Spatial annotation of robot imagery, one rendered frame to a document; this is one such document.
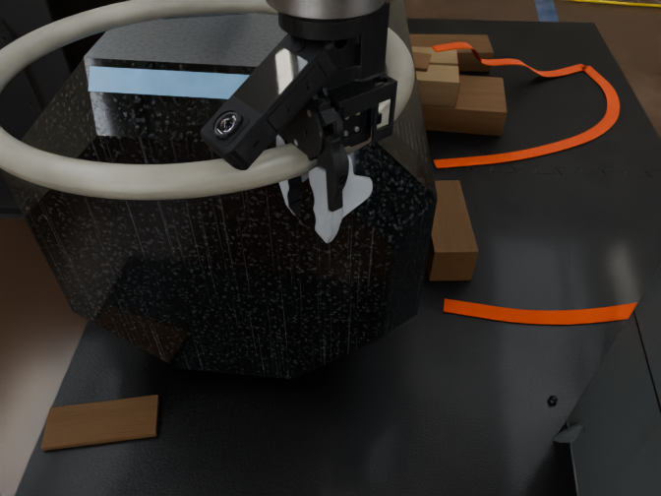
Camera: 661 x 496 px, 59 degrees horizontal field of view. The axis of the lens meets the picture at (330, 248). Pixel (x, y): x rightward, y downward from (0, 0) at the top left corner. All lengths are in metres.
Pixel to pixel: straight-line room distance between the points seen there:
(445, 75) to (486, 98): 0.19
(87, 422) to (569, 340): 1.20
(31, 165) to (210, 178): 0.16
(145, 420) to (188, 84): 0.81
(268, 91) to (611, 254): 1.56
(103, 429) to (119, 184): 1.02
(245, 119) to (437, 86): 1.71
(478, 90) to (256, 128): 1.89
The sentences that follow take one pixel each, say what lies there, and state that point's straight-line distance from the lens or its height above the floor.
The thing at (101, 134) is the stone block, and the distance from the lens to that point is 0.98.
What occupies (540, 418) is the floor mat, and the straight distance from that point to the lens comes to 1.49.
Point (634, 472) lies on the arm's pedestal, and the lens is 1.18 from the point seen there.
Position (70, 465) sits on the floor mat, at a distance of 1.48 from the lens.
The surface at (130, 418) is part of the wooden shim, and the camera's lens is 1.47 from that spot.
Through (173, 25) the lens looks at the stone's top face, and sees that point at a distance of 1.07.
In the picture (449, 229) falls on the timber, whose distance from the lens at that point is 1.65.
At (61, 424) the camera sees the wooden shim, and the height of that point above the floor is 0.03.
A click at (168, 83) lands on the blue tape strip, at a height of 0.80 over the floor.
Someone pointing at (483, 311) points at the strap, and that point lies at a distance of 1.63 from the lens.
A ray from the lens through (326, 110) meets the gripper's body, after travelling 0.47.
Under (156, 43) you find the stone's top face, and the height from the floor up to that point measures 0.82.
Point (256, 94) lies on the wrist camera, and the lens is 0.46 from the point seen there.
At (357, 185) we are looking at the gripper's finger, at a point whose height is 0.92.
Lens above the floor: 1.27
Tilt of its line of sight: 46 degrees down
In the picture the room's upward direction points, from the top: straight up
